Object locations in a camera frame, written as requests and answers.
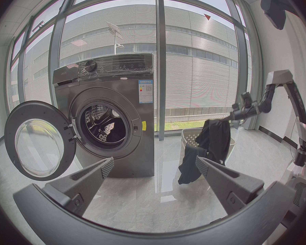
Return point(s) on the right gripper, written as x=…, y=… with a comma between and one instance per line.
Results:
x=246, y=113

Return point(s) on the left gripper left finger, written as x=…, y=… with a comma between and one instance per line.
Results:
x=91, y=185

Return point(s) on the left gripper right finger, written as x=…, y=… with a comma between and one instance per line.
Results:
x=219, y=181

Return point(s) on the black garment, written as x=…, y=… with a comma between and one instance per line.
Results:
x=216, y=139

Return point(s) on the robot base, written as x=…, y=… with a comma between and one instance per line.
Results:
x=299, y=190

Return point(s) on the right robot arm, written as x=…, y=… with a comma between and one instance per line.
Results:
x=297, y=101

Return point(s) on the cream laundry basket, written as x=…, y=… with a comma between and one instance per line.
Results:
x=188, y=139

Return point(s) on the heap of dark clothes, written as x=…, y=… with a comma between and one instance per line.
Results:
x=114, y=133

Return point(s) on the grey washing machine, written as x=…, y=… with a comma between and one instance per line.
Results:
x=142, y=147

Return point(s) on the washing machine door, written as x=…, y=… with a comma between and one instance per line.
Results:
x=12, y=139

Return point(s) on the window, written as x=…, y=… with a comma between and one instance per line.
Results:
x=159, y=34

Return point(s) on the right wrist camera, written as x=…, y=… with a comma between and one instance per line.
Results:
x=247, y=99

